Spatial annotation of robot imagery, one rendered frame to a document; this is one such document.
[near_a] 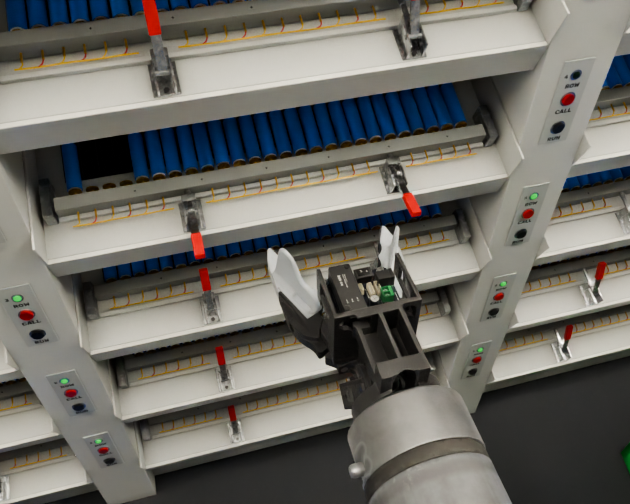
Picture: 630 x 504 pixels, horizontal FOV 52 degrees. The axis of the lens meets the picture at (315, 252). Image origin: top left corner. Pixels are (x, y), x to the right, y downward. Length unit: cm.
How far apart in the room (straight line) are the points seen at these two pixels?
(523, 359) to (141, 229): 90
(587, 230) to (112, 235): 75
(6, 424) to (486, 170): 85
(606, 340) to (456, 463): 112
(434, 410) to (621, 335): 113
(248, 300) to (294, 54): 40
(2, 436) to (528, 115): 93
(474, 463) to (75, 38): 54
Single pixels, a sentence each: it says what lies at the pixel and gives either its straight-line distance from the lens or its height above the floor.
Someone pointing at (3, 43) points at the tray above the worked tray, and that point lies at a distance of 72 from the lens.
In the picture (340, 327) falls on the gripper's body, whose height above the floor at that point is 89.
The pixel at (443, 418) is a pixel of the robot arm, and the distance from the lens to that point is 45.
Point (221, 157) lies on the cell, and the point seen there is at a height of 77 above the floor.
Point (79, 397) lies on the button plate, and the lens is 106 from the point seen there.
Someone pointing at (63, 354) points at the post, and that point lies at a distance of 97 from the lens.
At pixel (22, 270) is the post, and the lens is 83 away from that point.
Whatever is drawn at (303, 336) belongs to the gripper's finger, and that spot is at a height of 84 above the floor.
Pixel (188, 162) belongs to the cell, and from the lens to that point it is 83.
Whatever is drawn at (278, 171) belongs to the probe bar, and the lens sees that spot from 82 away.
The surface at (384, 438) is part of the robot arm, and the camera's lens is 45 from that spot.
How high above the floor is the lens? 129
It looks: 48 degrees down
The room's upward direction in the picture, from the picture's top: straight up
